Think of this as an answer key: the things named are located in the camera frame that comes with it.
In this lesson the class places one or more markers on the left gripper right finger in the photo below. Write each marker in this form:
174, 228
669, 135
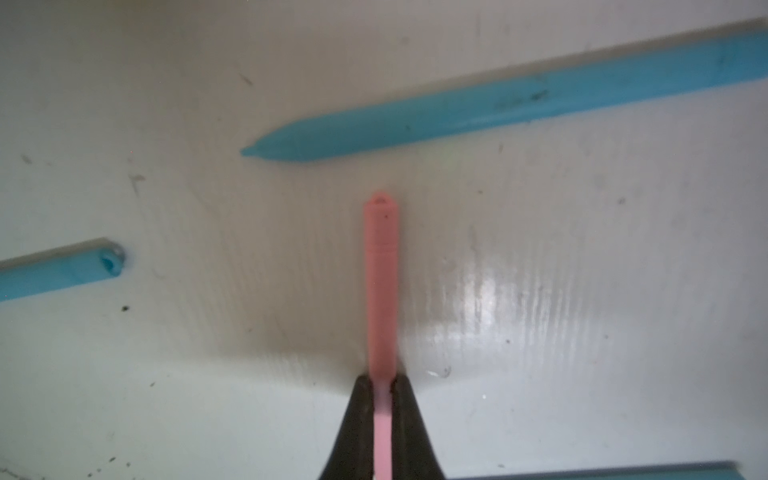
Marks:
413, 457

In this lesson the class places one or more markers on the left blue writing tablet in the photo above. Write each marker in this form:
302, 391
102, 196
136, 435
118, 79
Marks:
715, 470

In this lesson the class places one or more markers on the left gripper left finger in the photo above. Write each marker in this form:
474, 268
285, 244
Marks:
351, 457

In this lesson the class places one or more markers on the blue stylus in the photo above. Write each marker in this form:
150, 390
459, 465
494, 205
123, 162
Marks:
61, 268
630, 78

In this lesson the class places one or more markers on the pink stylus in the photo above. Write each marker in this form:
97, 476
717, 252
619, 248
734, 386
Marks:
381, 239

